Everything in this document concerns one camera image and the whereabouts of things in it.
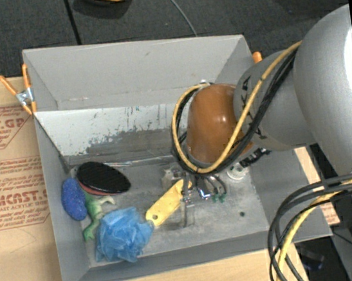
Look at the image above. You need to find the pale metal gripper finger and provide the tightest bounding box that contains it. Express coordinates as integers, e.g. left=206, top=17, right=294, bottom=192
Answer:
left=160, top=165, right=185, bottom=192
left=179, top=190, right=198, bottom=229

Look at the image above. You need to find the blue mesh bath pouf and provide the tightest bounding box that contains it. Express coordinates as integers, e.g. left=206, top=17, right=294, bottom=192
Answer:
left=89, top=204, right=160, bottom=267

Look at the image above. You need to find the grey metal bin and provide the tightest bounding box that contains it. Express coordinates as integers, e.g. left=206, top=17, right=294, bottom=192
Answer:
left=21, top=11, right=337, bottom=281

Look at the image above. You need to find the brown cardboard board red print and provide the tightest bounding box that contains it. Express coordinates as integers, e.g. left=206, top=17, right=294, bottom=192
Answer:
left=0, top=32, right=344, bottom=281

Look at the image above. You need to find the blue oval sponge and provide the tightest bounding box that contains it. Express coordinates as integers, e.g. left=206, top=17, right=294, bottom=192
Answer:
left=58, top=176, right=89, bottom=223

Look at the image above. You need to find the black cylinder on white bracket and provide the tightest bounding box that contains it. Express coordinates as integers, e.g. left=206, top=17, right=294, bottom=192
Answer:
left=224, top=149, right=270, bottom=182

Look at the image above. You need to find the green toy animal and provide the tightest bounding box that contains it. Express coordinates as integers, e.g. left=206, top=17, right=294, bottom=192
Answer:
left=77, top=189, right=121, bottom=242

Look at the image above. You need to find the yellow flat plastic tag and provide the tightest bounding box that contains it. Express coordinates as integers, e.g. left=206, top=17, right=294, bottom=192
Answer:
left=141, top=177, right=198, bottom=229

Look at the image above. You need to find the black and red oval disc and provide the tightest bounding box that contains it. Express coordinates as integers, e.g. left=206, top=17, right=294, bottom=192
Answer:
left=74, top=156, right=133, bottom=201

